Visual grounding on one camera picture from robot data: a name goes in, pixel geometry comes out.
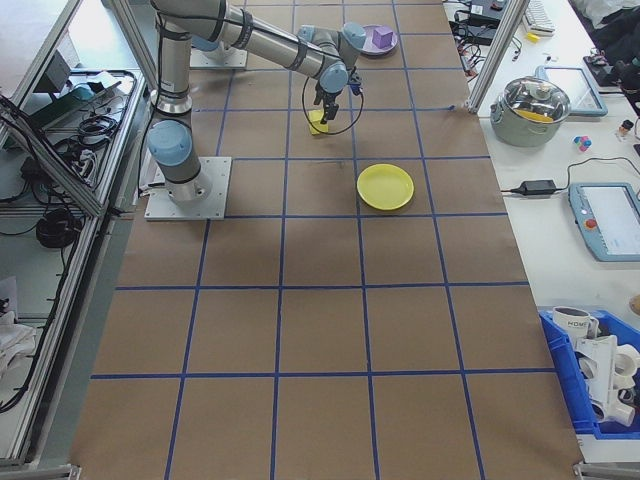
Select yellow foam block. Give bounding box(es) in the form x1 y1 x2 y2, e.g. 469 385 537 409
307 109 333 137

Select purple plate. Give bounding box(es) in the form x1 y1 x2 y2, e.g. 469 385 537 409
358 24 400 57

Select yellow plate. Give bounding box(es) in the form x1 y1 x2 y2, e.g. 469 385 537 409
356 163 416 211

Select steel pot with lid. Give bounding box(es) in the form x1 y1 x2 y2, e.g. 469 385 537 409
489 74 572 148

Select black power adapter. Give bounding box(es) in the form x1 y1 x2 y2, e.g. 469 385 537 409
519 179 557 197

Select white keyboard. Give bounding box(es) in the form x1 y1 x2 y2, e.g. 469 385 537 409
521 0 557 37

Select teal device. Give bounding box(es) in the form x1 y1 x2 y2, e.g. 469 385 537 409
35 49 124 122

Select teach pendant tablet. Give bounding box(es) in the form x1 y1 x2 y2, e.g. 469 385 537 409
566 181 640 262

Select white mug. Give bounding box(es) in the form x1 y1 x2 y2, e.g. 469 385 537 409
551 305 600 342

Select blue plastic bin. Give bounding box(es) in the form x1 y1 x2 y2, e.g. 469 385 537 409
538 307 640 441

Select white pipe fittings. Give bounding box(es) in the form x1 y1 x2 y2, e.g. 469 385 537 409
573 333 640 427

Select white cloth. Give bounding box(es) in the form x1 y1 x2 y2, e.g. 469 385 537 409
0 276 37 374

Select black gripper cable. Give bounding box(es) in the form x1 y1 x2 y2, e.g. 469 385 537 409
301 74 365 136

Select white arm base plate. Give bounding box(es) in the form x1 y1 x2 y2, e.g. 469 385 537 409
188 47 249 70
143 156 233 222

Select aluminium post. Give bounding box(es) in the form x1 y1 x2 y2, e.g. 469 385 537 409
466 0 532 115

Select V-shaped metal bar frame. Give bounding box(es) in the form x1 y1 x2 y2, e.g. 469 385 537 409
0 0 156 467

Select black adapter cable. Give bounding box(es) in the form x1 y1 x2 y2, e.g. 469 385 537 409
501 156 640 195

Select coiled black cable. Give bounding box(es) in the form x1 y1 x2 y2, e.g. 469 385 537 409
35 206 84 250

